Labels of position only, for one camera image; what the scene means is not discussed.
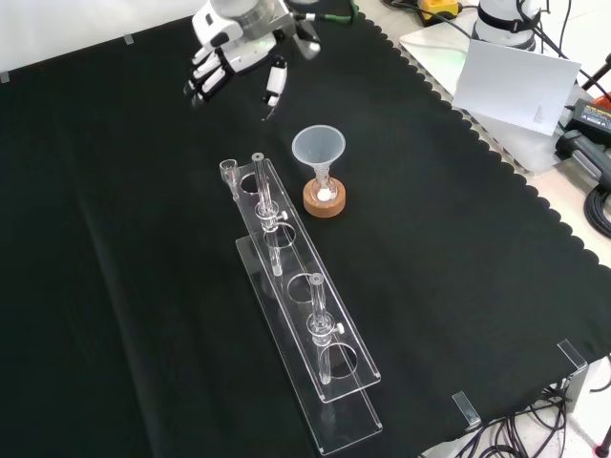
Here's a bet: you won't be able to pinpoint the translucent plastic funnel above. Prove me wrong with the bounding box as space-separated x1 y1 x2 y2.
291 124 347 190

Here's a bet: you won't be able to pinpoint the clear acrylic funnel stand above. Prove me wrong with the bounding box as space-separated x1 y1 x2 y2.
227 152 385 457

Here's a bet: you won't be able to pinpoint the small round-bottom glass flask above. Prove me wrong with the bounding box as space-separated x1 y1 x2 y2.
312 171 338 204

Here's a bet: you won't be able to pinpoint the small glass weighing funnel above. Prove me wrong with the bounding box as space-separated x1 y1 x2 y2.
219 159 241 202

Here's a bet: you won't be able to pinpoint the black bench cloth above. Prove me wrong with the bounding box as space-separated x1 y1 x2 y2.
0 8 611 458

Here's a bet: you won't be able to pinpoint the pale board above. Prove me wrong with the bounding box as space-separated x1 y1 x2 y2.
398 21 574 174

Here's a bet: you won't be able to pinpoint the clear cloth clip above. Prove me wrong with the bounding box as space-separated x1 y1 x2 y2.
451 390 483 430
556 338 589 383

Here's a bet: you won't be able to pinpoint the white paper card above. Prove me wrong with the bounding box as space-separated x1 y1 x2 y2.
451 39 582 139

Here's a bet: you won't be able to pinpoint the yellow stop button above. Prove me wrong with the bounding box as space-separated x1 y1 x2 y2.
418 0 464 26

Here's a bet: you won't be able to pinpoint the black power adapter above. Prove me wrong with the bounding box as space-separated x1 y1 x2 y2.
570 97 611 140

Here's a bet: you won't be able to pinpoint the black tripod leg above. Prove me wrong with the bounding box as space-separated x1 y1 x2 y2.
579 52 611 94

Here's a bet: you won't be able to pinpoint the cork ring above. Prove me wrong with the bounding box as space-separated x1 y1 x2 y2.
303 178 347 219

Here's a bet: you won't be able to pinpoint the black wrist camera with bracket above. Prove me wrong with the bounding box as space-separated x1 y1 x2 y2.
284 12 322 61

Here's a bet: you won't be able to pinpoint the black handle device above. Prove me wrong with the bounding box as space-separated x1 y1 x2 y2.
556 129 611 183

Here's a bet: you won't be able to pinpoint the coiled black cable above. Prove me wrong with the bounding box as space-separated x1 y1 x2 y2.
584 183 611 239

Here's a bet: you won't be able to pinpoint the tangled black cables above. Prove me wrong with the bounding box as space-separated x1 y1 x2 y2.
419 381 611 458

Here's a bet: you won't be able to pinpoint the grey metal bracket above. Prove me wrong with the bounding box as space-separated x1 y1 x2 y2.
562 364 593 406

